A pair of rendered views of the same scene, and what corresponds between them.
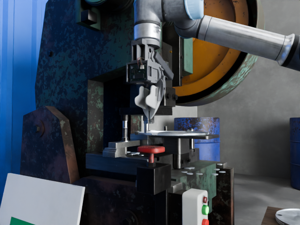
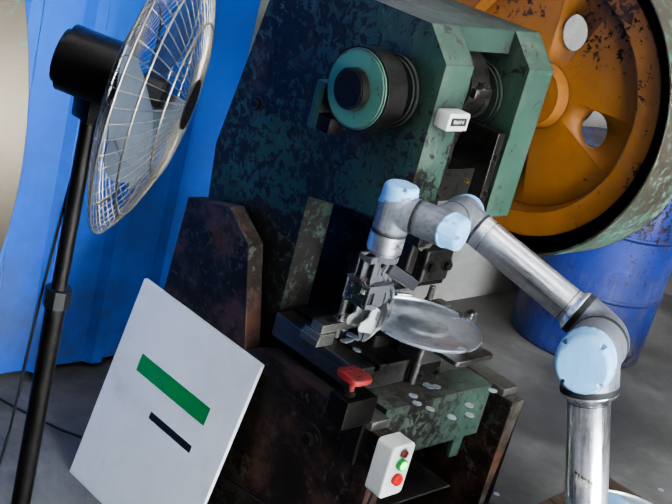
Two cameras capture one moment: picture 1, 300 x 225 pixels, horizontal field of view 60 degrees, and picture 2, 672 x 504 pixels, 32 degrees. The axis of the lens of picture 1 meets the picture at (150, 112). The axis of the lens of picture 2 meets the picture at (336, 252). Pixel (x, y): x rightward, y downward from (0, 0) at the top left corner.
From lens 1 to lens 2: 1.90 m
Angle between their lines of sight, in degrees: 24
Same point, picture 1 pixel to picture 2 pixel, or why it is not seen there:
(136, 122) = not seen: hidden behind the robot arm
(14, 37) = not seen: outside the picture
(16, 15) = not seen: outside the picture
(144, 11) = (386, 223)
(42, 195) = (198, 345)
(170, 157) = (403, 364)
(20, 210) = (158, 350)
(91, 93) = (309, 216)
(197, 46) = (555, 137)
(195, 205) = (388, 456)
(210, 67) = (564, 194)
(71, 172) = (249, 332)
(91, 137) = (293, 284)
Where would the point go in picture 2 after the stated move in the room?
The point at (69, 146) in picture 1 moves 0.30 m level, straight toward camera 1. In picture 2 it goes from (254, 290) to (253, 343)
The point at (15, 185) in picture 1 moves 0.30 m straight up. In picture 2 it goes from (155, 307) to (177, 203)
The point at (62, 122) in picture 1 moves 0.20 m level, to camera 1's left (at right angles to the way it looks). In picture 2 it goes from (252, 250) to (177, 226)
